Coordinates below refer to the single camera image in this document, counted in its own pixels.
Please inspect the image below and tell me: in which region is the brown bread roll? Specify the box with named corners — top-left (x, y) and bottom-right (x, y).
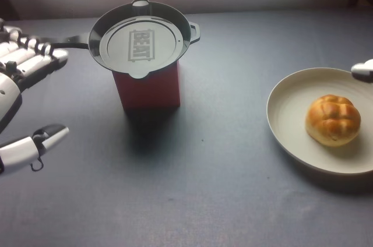
top-left (304, 94), bottom-right (362, 147)

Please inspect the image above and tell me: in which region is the white round plate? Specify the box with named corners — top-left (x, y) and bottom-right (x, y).
top-left (266, 67), bottom-right (373, 175)

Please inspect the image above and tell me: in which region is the red cube block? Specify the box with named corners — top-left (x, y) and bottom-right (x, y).
top-left (112, 59), bottom-right (181, 112)

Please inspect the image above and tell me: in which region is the black cast iron pan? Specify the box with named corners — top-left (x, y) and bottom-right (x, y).
top-left (37, 0), bottom-right (202, 80)

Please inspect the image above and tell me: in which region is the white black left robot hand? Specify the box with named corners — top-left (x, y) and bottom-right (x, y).
top-left (0, 18), bottom-right (70, 174)

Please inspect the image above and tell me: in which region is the grey table cloth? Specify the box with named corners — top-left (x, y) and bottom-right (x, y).
top-left (0, 8), bottom-right (373, 247)

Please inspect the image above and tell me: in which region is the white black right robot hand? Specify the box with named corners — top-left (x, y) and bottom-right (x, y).
top-left (351, 59), bottom-right (373, 83)

